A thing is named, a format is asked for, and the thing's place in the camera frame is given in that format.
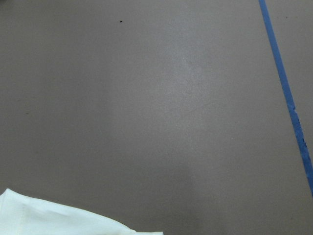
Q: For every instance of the cream long-sleeve cat shirt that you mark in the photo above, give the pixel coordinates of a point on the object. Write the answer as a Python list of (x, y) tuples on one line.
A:
[(23, 215)]

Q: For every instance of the brown table mat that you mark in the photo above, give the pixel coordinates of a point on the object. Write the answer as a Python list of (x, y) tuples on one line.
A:
[(165, 115)]

